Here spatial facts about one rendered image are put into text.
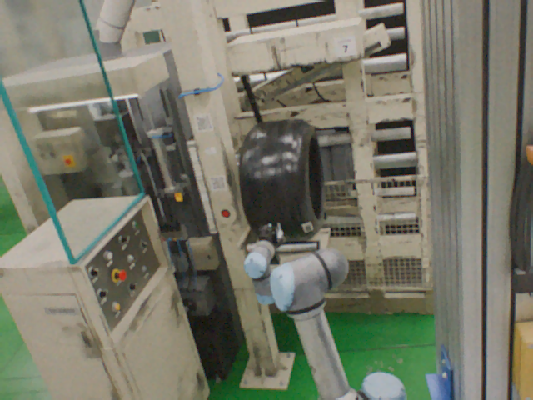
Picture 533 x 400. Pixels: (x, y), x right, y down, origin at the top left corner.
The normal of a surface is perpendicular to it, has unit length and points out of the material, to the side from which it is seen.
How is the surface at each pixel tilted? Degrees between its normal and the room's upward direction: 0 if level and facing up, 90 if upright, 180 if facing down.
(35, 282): 90
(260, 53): 90
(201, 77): 90
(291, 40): 90
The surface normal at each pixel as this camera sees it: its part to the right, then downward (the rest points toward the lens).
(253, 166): -0.29, -0.20
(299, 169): 0.43, -0.11
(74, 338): -0.22, 0.45
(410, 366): -0.18, -0.89
